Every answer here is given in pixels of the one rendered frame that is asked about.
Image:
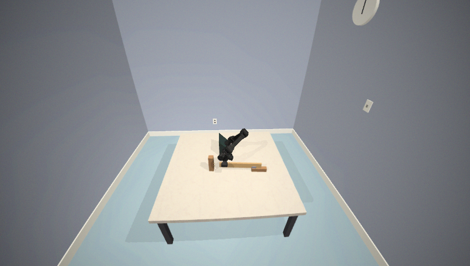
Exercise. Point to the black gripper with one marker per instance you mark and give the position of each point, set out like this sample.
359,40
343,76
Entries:
224,163

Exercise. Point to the long wooden rail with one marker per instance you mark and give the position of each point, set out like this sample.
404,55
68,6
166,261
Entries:
242,165

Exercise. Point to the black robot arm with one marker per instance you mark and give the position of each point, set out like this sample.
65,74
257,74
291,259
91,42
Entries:
231,142

